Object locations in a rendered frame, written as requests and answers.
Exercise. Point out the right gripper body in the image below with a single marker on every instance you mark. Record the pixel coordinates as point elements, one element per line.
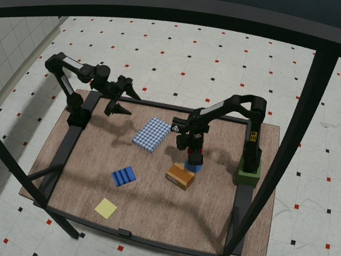
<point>196,158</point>

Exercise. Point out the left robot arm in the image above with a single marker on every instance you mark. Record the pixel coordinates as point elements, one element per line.
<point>85,74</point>

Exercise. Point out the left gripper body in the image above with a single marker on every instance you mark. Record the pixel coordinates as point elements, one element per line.
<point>111,105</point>

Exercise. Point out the tan cardboard box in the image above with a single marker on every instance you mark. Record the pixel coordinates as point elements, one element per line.
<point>180,176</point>

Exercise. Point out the red cup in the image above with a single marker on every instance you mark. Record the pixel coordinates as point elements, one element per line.
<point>190,151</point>

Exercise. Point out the yellow sticky-note pad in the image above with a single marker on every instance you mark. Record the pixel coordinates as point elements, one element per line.
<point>106,208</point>

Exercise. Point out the blue round coaster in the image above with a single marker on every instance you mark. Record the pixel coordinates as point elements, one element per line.
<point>192,168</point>

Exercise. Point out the white tiled wall panel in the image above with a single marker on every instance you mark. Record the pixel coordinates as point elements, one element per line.
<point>22,41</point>

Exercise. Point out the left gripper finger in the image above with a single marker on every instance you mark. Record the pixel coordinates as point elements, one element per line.
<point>120,110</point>
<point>130,92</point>

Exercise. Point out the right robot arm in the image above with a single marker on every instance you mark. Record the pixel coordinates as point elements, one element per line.
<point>197,125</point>

